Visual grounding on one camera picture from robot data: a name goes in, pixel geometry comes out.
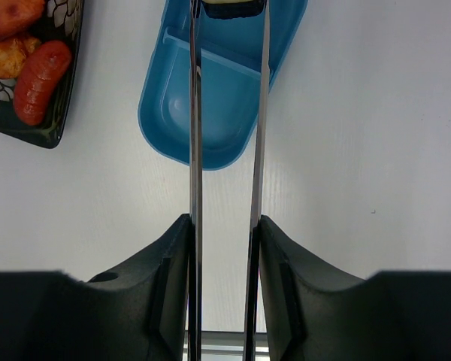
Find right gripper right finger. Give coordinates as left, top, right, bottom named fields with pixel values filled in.
left=259, top=217, right=451, bottom=360

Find red sausage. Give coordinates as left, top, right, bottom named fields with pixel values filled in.
left=13, top=40, right=72, bottom=126

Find blue lunch box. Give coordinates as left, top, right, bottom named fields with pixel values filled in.
left=137, top=0, right=309, bottom=172

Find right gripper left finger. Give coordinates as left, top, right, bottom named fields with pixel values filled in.
left=0, top=214, right=192, bottom=360

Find sushi piece with seaweed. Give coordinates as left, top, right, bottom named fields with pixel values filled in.
left=202, top=0, right=265, bottom=20

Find aluminium rail front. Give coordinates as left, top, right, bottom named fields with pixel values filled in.
left=201, top=331, right=270, bottom=361

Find fried chicken piece lower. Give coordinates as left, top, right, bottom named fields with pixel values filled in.
left=0, top=33, right=41, bottom=79

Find black floral square plate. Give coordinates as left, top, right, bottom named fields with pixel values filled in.
left=0, top=1, right=84, bottom=149

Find metal tongs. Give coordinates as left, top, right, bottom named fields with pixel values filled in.
left=186, top=1, right=270, bottom=360

